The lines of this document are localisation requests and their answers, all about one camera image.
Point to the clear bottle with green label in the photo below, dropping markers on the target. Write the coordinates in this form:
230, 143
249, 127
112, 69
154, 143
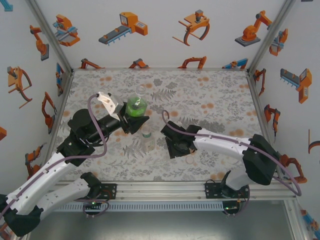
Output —
148, 141

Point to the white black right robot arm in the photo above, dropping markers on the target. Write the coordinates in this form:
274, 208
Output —
220, 145

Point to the controller board with green light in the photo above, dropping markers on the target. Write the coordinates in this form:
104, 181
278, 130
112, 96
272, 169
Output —
93, 203
230, 208

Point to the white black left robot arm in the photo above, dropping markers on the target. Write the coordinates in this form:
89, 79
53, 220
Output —
50, 170

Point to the aluminium corner post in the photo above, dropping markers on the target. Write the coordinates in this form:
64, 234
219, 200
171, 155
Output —
50, 35
271, 35

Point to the green plastic bottle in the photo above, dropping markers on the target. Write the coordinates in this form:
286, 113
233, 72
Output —
136, 106

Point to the thin aluminium table rail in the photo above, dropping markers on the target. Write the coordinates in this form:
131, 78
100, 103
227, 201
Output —
160, 68

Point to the aluminium side rail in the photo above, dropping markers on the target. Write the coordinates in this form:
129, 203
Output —
258, 107
60, 112

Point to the floral tablecloth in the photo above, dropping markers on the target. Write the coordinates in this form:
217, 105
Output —
150, 170

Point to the aluminium frame rail with slots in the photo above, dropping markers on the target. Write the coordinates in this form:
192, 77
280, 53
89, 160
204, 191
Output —
160, 191

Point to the white bottle cap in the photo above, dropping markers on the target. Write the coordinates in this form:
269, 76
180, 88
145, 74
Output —
190, 160

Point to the aluminium frame leg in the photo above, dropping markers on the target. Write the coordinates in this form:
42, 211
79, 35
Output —
297, 227

